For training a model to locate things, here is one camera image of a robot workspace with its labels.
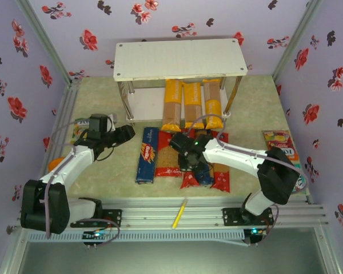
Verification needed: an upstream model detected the bright blue spaghetti bag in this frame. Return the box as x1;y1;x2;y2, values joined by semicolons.
194;130;216;187

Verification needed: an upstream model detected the red spaghetti bag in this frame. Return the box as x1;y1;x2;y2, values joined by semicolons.
179;129;201;190
210;131;231;193

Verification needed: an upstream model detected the wide red macaroni bag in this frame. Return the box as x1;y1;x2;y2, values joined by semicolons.
154;130;184;179

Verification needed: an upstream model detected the blue Barilla spaghetti box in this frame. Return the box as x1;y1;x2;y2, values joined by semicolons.
134;126;161;185

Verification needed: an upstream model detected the yellow spaghetti bag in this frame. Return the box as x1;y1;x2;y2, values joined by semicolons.
202;79;226;130
182;82;205;130
161;79;184;132

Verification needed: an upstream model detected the white two-tier shelf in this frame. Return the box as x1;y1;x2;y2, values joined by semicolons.
113;38;249;127

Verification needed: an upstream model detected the green candy bag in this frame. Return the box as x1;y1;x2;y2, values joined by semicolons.
71;118;91;145

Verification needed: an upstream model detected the yellow pen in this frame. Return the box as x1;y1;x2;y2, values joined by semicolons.
171;198;189;229

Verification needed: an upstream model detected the orange plastic bowl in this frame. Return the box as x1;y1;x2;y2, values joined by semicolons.
47;156;67;172

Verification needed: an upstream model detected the right circuit board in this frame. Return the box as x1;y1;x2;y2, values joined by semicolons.
244;227;269;245

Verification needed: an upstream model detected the circuit board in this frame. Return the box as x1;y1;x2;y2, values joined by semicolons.
82;229;111;245
244;227;269;245

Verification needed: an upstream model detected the red orange candy bag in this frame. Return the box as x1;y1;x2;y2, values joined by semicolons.
262;130;300;161

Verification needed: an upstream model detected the left circuit board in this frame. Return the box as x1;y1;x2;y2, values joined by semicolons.
82;229;111;245

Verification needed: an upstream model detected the teal candy bag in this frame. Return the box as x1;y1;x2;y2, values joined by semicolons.
290;159;309;195

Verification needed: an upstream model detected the aluminium side rail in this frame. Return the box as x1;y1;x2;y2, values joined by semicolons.
37;79;82;183

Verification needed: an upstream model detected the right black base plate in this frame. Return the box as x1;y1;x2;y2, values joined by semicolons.
222;207;275;228

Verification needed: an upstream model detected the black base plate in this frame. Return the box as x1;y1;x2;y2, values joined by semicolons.
222;207;275;228
70;208;123;229

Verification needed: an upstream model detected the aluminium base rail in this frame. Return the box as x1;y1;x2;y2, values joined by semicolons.
58;198;329;229

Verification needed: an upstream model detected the white slotted cable duct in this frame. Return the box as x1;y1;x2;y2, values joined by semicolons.
27;230;246;244

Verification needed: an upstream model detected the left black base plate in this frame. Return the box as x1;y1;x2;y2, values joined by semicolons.
70;208;123;229

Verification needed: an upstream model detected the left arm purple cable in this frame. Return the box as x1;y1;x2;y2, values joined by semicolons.
45;119;121;247

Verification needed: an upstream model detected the aluminium corner post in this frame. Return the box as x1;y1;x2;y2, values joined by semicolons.
271;0;324;84
14;0;81;90

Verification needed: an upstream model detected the aluminium frame leg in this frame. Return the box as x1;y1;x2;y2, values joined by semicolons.
313;223;343;274
0;228;30;274

